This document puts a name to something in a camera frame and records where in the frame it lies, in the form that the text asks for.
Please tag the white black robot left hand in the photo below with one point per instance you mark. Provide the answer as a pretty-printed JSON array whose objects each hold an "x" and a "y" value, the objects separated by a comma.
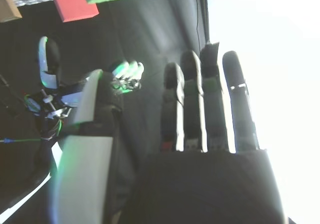
[{"x": 200, "y": 184}]

